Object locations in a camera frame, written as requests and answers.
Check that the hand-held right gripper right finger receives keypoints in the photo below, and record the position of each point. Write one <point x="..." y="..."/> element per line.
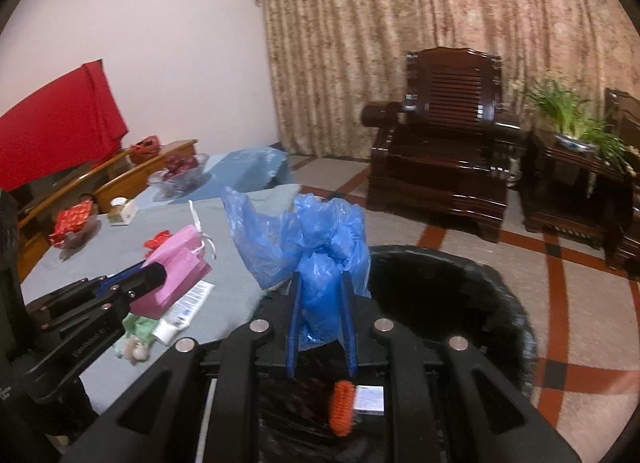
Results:
<point x="348" y="323"/>

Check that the crumpled brown paper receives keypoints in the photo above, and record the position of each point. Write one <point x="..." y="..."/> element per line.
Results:
<point x="136" y="350"/>

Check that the orange brush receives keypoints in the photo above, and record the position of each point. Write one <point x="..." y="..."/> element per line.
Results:
<point x="341" y="408"/>

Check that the dark wooden side table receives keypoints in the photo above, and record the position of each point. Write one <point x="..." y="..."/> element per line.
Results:
<point x="565" y="193"/>

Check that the tissue box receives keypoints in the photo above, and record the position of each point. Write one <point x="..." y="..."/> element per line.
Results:
<point x="124" y="211"/>

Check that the green potted plant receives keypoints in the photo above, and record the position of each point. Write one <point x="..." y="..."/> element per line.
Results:
<point x="575" y="118"/>

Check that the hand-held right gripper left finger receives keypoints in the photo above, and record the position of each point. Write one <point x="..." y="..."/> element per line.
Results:
<point x="295" y="318"/>

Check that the black trash bin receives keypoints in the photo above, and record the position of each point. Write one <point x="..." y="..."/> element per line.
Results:
<point x="450" y="293"/>

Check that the pink paper bag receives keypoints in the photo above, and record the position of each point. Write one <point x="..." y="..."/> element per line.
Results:
<point x="180" y="268"/>

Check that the black television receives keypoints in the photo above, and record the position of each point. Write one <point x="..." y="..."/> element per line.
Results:
<point x="45" y="185"/>

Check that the clear plastic bag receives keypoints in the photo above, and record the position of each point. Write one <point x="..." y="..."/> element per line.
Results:
<point x="75" y="245"/>

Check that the red snack packet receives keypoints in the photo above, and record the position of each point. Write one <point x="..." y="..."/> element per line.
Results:
<point x="72" y="220"/>

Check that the red basket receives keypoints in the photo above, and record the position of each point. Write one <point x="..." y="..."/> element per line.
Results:
<point x="146" y="149"/>

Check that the blue plastic sheet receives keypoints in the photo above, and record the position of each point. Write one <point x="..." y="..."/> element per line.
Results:
<point x="250" y="168"/>

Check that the beige patterned curtain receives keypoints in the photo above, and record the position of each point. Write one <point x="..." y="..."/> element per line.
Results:
<point x="400" y="3"/>

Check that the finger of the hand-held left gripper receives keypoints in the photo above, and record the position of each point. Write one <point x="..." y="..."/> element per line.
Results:
<point x="122" y="277"/>
<point x="147" y="277"/>

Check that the red apple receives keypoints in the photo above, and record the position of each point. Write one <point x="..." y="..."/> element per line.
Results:
<point x="193" y="163"/>
<point x="176" y="163"/>

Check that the glass fruit bowl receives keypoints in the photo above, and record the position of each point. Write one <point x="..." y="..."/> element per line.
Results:
<point x="175" y="182"/>

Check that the small white box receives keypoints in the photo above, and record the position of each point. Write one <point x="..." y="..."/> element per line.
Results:
<point x="369" y="399"/>

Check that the green packet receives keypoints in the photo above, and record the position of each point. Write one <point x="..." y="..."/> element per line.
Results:
<point x="140" y="330"/>

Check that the white tube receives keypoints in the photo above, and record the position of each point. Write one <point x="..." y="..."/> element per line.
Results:
<point x="182" y="310"/>

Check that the red plastic bag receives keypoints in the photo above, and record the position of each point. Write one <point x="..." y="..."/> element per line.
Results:
<point x="157" y="239"/>

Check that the red cloth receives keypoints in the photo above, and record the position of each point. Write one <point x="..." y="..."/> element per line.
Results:
<point x="60" y="118"/>

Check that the blue plastic bag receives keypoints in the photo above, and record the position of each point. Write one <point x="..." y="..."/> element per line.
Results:
<point x="320" y="243"/>

